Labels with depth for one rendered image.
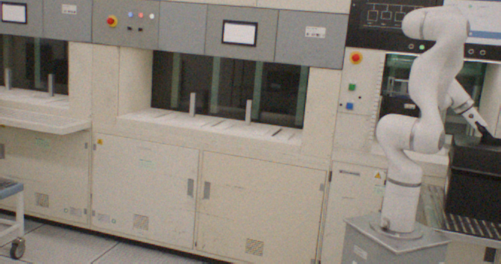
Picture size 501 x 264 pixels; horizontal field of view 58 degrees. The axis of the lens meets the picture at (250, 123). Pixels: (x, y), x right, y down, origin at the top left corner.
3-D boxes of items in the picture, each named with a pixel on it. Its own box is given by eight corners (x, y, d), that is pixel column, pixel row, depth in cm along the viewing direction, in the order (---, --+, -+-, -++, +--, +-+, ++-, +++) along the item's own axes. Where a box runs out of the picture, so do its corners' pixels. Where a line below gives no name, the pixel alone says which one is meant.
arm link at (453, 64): (440, 58, 170) (443, 117, 188) (468, 37, 174) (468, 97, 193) (421, 51, 176) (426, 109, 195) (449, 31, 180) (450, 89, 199)
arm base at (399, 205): (396, 243, 155) (405, 192, 151) (359, 221, 171) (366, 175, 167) (434, 236, 164) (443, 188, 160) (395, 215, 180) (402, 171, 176)
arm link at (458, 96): (458, 107, 186) (473, 95, 189) (438, 81, 188) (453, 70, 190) (447, 112, 194) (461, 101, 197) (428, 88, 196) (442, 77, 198)
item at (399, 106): (377, 130, 281) (385, 80, 275) (378, 124, 300) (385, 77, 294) (418, 135, 275) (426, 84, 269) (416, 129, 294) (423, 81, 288)
